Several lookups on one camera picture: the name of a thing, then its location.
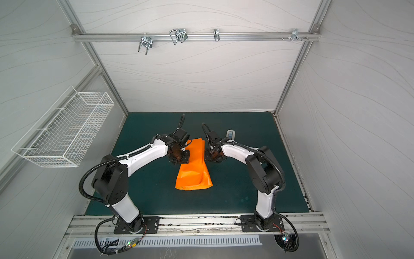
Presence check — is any orange wrapping paper sheet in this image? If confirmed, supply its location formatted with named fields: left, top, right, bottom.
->
left=175, top=138, right=213, bottom=191

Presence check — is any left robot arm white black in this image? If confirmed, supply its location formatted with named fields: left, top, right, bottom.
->
left=78, top=129, right=190, bottom=233

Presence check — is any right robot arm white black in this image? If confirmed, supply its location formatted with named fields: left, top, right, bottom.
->
left=205, top=140, right=286, bottom=232

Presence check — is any green table mat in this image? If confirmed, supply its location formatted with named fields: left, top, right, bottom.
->
left=112, top=112, right=308, bottom=215

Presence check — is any white vent strip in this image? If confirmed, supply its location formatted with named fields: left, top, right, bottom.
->
left=72, top=235, right=263, bottom=249

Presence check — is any metal u-bolt clamp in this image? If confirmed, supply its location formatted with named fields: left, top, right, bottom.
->
left=138, top=35, right=153, bottom=55
left=169, top=28, right=188, bottom=45

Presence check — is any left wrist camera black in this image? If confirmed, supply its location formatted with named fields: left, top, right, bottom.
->
left=171, top=113, right=190, bottom=148

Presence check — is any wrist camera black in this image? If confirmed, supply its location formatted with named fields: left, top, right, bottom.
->
left=171, top=113, right=190, bottom=148
left=202, top=123, right=222, bottom=151

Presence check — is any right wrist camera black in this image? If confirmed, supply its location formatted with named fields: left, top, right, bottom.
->
left=202, top=123, right=222, bottom=151

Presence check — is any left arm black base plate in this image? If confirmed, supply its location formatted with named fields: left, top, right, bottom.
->
left=114, top=216, right=160, bottom=235

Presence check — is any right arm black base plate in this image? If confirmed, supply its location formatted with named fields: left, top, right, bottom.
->
left=237, top=214, right=285, bottom=233

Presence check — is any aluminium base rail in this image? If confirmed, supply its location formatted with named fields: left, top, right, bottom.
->
left=64, top=212, right=331, bottom=238

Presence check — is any white wire basket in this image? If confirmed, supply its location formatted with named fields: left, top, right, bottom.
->
left=11, top=86, right=114, bottom=168

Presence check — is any left black cable bundle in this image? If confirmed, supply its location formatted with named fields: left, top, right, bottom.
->
left=93, top=216, right=148, bottom=256

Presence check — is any right black cable coil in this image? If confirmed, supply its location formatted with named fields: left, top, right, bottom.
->
left=274, top=212, right=300, bottom=253

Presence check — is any aluminium cross rail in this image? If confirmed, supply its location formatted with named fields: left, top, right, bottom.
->
left=72, top=31, right=322, bottom=43

